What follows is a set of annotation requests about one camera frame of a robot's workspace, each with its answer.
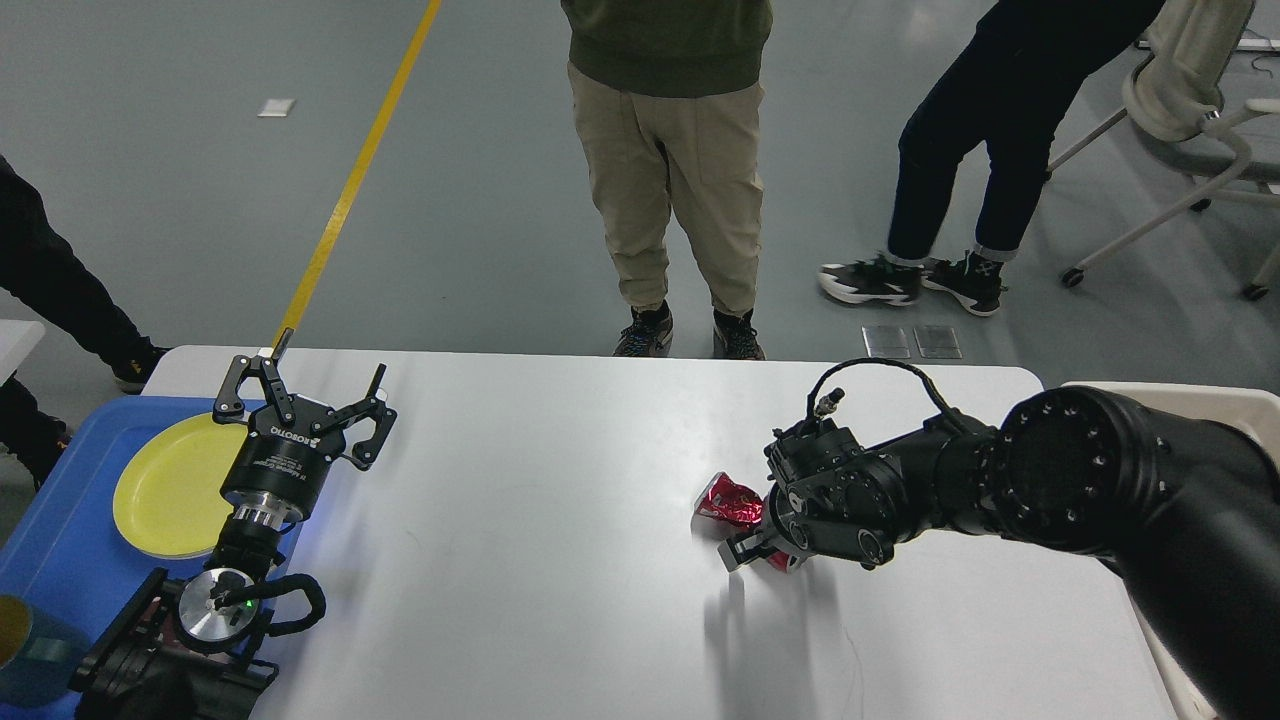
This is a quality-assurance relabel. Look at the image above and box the white side table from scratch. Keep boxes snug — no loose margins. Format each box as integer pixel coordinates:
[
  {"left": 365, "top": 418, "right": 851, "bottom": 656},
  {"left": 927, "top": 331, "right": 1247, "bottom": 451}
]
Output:
[{"left": 0, "top": 319, "right": 46, "bottom": 384}]

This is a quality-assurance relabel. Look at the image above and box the yellow plate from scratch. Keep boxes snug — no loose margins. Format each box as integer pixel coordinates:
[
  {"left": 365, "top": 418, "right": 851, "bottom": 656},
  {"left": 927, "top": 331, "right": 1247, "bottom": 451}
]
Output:
[{"left": 111, "top": 415, "right": 247, "bottom": 560}]

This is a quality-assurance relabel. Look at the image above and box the crushed red soda can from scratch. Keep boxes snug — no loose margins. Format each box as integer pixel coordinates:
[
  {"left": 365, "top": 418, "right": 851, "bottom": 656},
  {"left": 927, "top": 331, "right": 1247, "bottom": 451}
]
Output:
[{"left": 692, "top": 471, "right": 805, "bottom": 573}]

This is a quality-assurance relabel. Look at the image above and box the dark teal mug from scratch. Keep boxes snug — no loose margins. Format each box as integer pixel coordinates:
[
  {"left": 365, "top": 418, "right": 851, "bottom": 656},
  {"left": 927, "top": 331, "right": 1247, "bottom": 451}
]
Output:
[{"left": 1, "top": 594, "right": 92, "bottom": 708}]

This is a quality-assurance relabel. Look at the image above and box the white office chair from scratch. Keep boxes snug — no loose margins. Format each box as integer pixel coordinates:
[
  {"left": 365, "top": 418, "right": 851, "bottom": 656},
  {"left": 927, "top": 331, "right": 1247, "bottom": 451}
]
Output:
[{"left": 1044, "top": 1, "right": 1277, "bottom": 288}]

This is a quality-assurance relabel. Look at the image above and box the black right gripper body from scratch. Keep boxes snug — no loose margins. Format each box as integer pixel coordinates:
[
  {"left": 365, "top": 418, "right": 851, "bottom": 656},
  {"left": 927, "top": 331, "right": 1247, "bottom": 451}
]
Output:
[{"left": 765, "top": 486, "right": 896, "bottom": 569}]

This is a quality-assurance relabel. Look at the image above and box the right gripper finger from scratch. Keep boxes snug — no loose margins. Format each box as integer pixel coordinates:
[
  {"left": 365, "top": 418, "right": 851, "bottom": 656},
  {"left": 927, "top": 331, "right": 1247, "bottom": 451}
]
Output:
[{"left": 718, "top": 527, "right": 791, "bottom": 574}]

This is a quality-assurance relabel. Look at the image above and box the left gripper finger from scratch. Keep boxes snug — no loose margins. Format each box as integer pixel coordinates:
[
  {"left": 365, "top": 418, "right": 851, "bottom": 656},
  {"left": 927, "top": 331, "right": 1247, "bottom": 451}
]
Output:
[
  {"left": 211, "top": 328, "right": 298, "bottom": 436},
  {"left": 310, "top": 364, "right": 398, "bottom": 471}
]

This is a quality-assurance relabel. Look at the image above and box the person in black clothes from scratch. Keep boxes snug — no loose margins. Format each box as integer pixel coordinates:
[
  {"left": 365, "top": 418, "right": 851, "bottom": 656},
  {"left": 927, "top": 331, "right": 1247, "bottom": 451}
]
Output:
[{"left": 1, "top": 160, "right": 166, "bottom": 489}]

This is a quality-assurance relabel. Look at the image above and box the metal floor socket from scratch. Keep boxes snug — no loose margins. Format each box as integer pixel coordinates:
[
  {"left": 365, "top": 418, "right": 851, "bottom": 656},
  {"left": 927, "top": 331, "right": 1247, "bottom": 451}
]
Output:
[
  {"left": 913, "top": 325, "right": 964, "bottom": 360},
  {"left": 861, "top": 325, "right": 913, "bottom": 360}
]

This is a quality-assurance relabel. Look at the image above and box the metal floor socket left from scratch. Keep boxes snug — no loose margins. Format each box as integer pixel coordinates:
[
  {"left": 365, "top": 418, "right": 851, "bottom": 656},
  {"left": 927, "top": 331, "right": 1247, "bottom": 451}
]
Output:
[{"left": 861, "top": 325, "right": 913, "bottom": 360}]

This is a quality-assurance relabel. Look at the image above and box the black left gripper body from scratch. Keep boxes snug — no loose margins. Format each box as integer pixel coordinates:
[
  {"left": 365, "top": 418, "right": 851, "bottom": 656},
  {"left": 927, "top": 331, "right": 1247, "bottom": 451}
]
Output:
[{"left": 220, "top": 400, "right": 346, "bottom": 521}]

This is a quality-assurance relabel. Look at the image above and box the beige plastic bin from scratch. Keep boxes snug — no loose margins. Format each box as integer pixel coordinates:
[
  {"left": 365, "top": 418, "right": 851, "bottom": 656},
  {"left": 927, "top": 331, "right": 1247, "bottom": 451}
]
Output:
[{"left": 1070, "top": 380, "right": 1279, "bottom": 719}]

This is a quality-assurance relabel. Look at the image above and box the blue plastic tray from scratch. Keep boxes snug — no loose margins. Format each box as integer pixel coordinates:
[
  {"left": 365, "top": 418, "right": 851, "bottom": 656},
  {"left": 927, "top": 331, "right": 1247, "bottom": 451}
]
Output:
[{"left": 3, "top": 397, "right": 212, "bottom": 719}]

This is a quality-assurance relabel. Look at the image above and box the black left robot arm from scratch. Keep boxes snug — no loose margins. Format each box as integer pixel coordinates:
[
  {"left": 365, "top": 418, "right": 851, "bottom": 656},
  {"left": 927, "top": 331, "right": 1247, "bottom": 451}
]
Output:
[{"left": 69, "top": 329, "right": 397, "bottom": 719}]

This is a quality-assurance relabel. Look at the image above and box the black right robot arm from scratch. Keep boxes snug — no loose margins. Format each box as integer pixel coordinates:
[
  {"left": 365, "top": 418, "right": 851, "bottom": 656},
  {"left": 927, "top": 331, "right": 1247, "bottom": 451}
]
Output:
[{"left": 719, "top": 375, "right": 1279, "bottom": 719}]

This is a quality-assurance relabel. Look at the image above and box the person in green sweater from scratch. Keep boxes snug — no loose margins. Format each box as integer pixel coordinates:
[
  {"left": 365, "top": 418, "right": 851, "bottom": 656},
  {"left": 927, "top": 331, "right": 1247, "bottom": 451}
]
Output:
[{"left": 561, "top": 1, "right": 773, "bottom": 361}]

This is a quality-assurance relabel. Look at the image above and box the metal floor socket right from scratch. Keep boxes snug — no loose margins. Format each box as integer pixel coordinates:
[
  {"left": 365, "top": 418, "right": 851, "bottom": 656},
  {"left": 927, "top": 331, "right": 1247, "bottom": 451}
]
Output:
[{"left": 913, "top": 325, "right": 964, "bottom": 360}]

